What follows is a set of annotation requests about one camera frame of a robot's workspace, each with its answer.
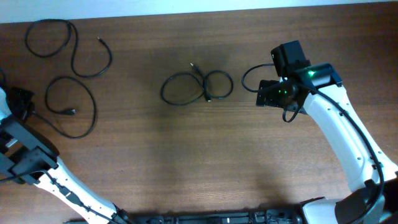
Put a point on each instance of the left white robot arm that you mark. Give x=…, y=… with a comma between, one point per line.
x=27, y=157

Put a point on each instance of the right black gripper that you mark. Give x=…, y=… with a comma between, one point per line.
x=267, y=94

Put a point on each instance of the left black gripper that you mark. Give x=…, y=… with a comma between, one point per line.
x=28, y=96

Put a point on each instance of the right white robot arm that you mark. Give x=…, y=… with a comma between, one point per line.
x=318, y=91

